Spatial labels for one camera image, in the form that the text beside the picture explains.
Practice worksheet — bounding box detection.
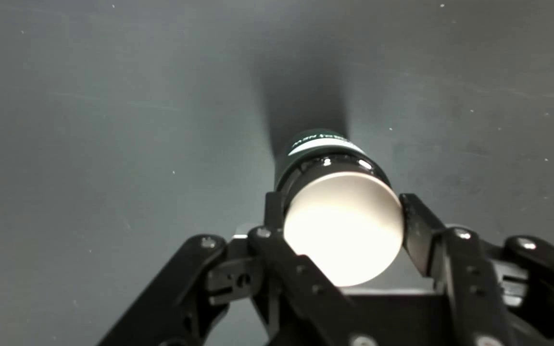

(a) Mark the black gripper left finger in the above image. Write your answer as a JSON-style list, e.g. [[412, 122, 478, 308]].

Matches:
[[97, 189, 382, 346]]

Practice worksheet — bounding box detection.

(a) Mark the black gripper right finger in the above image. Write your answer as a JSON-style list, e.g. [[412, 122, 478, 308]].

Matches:
[[399, 191, 554, 346]]

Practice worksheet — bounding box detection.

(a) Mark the dark green supplement bottle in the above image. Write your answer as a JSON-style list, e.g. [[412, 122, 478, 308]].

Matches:
[[272, 124, 407, 289]]

